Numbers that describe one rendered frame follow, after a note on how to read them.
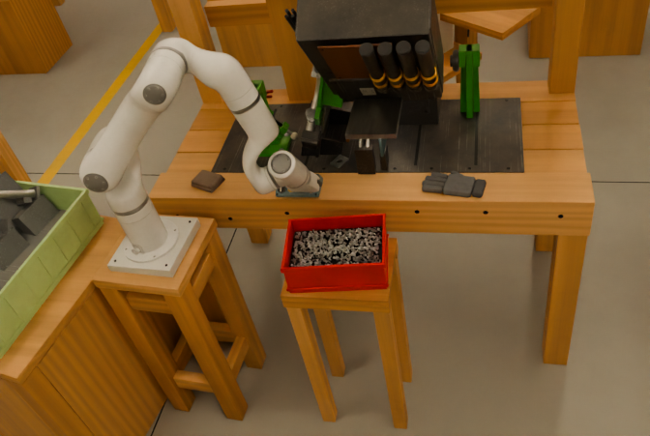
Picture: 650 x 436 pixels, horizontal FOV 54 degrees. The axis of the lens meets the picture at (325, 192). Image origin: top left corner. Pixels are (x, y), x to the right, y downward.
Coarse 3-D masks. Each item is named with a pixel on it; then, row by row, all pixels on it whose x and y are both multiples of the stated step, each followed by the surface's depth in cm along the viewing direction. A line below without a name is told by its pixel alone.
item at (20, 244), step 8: (16, 232) 227; (0, 240) 222; (8, 240) 224; (16, 240) 227; (24, 240) 229; (0, 248) 222; (8, 248) 224; (16, 248) 226; (24, 248) 229; (0, 256) 222; (8, 256) 224; (16, 256) 226; (0, 264) 222; (8, 264) 224
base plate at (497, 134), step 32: (288, 128) 248; (416, 128) 235; (448, 128) 232; (480, 128) 229; (512, 128) 227; (224, 160) 239; (256, 160) 236; (320, 160) 230; (352, 160) 227; (416, 160) 222; (448, 160) 219; (480, 160) 217; (512, 160) 214
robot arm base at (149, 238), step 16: (144, 208) 201; (128, 224) 202; (144, 224) 204; (160, 224) 210; (128, 240) 217; (144, 240) 207; (160, 240) 211; (176, 240) 213; (128, 256) 211; (144, 256) 210; (160, 256) 209
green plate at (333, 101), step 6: (324, 84) 212; (324, 90) 214; (330, 90) 214; (318, 96) 215; (324, 96) 216; (330, 96) 215; (336, 96) 215; (318, 102) 216; (324, 102) 218; (330, 102) 217; (336, 102) 217; (342, 102) 218
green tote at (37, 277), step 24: (48, 192) 238; (72, 192) 233; (72, 216) 225; (96, 216) 237; (48, 240) 215; (72, 240) 226; (24, 264) 206; (48, 264) 217; (72, 264) 227; (24, 288) 208; (48, 288) 217; (0, 312) 199; (24, 312) 209; (0, 336) 200
